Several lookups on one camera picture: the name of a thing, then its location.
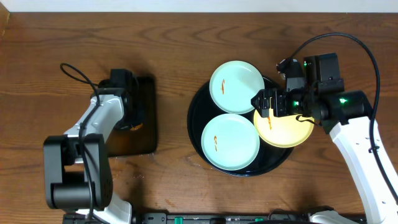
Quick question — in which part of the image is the orange green sponge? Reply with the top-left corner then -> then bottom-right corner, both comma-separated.
130,123 -> 143,131

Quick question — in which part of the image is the round black tray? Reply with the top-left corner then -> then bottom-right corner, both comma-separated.
187,82 -> 294,177

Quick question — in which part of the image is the yellow plate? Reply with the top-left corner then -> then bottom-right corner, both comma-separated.
253,110 -> 314,148

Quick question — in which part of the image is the pale green plate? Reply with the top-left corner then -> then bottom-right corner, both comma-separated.
201,114 -> 260,171
209,60 -> 265,114

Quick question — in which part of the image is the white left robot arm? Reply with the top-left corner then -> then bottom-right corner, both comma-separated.
43,69 -> 144,223

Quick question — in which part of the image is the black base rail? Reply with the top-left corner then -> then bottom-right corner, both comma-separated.
62,212 -> 366,224

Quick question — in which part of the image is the rectangular black water tray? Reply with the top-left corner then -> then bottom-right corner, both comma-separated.
106,77 -> 158,157

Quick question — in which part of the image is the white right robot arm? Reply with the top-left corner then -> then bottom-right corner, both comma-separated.
251,53 -> 397,223

